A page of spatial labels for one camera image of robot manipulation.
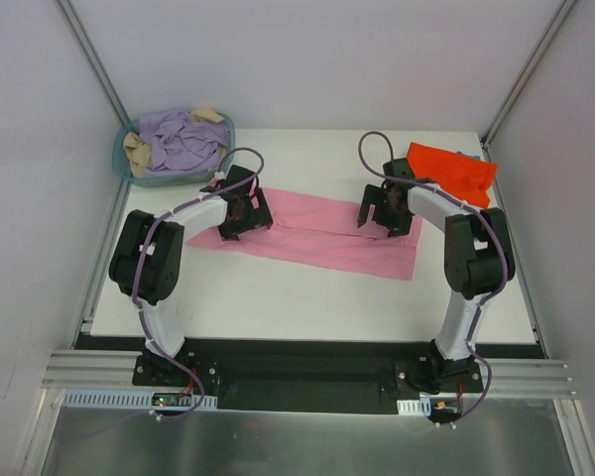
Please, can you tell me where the pink t shirt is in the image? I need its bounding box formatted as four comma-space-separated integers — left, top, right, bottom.
187, 188, 422, 281

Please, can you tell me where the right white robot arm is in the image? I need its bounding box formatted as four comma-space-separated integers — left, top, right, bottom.
357, 158, 515, 392

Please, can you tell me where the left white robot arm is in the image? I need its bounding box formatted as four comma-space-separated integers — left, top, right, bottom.
108, 166, 273, 386

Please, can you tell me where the orange folded t shirt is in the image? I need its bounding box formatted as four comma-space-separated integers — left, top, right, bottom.
407, 143, 498, 208

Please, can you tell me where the teal laundry basket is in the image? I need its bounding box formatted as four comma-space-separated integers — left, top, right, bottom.
112, 113, 236, 187

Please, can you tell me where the teal folded t shirt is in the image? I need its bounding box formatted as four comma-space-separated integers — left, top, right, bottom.
456, 151, 481, 161

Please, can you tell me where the purple t shirt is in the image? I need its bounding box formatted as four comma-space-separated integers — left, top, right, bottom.
139, 109, 231, 178

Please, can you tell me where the beige t shirt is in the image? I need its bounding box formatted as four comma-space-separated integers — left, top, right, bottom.
122, 109, 227, 179

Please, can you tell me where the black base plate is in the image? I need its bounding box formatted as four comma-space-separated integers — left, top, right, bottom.
73, 334, 487, 412

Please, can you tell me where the right white cable duct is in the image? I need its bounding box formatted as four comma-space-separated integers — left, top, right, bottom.
397, 398, 431, 417

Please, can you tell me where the white cable duct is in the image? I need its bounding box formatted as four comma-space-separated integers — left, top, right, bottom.
62, 390, 218, 412
397, 398, 431, 417

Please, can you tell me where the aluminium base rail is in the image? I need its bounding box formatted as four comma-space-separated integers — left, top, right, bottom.
43, 349, 580, 400

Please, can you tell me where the left white cable duct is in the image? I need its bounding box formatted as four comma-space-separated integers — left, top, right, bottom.
62, 390, 218, 412

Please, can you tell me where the left aluminium frame post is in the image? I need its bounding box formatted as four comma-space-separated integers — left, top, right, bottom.
55, 0, 130, 125

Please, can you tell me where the aluminium frame post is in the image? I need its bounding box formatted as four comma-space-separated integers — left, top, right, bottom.
480, 0, 580, 151
55, 0, 130, 125

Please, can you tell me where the right aluminium frame post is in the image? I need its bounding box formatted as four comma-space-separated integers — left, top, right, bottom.
480, 0, 580, 151

